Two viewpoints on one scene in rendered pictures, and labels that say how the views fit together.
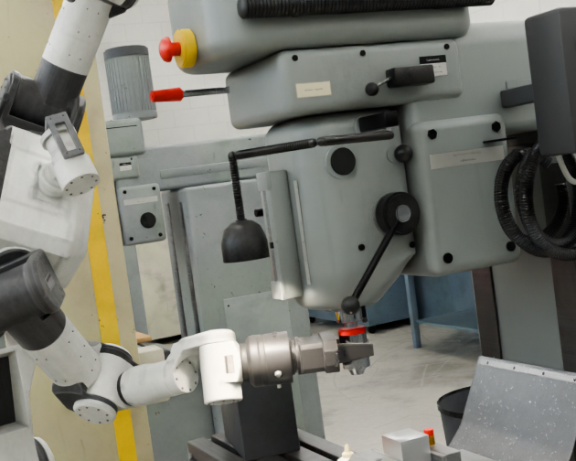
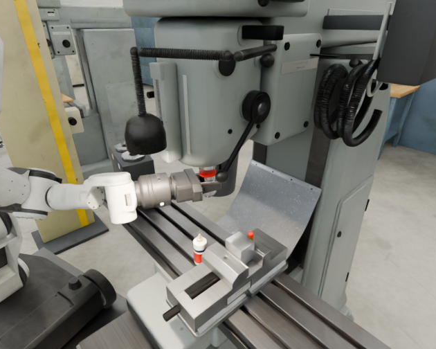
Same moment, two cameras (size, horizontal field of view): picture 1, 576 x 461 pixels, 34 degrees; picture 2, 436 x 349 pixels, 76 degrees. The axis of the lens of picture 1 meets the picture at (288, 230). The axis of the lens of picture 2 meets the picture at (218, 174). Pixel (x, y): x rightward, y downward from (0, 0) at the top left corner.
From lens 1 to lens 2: 98 cm
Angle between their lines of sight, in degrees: 31
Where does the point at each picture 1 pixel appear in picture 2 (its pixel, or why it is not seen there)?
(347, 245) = (221, 130)
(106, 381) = (36, 198)
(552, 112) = (406, 49)
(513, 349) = (273, 162)
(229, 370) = (128, 203)
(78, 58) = not seen: outside the picture
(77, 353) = (5, 190)
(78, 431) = (39, 150)
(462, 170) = (295, 75)
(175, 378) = (88, 202)
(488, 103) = (317, 24)
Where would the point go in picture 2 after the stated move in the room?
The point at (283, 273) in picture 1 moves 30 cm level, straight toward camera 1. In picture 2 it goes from (170, 145) to (207, 229)
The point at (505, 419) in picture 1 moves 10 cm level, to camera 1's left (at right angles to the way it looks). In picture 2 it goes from (266, 196) to (241, 200)
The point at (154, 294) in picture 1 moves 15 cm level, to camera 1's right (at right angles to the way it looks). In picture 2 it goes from (73, 66) to (79, 66)
